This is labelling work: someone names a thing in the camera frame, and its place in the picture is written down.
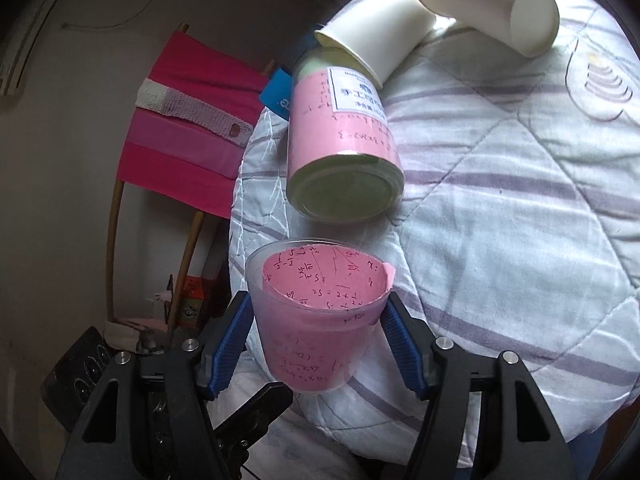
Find black power strip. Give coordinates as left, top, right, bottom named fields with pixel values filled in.
left=41, top=326, right=115, bottom=434

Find clear cup with pink paper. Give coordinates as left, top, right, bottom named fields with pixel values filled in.
left=245, top=240, right=396, bottom=393

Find wooden drying rack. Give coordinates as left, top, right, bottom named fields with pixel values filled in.
left=105, top=22, right=278, bottom=340

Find red box on floor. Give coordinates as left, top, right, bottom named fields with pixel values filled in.
left=179, top=276, right=205, bottom=328

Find knitted pink white strap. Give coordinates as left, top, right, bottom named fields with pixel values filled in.
left=134, top=78, right=254, bottom=149

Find white paper cup, base showing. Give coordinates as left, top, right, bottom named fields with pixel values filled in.
left=408, top=0, right=561, bottom=60

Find pink cloth on rack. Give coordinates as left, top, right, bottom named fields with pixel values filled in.
left=115, top=29, right=271, bottom=220

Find striped quilted table cover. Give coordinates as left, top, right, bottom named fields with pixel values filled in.
left=229, top=0, right=639, bottom=478

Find blue cylindrical can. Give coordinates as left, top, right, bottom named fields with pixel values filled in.
left=259, top=68, right=294, bottom=120

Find green jar with pink label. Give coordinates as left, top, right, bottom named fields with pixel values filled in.
left=286, top=47, right=405, bottom=224

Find white paper cup, open end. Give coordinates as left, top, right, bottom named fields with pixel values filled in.
left=314, top=0, right=436, bottom=88

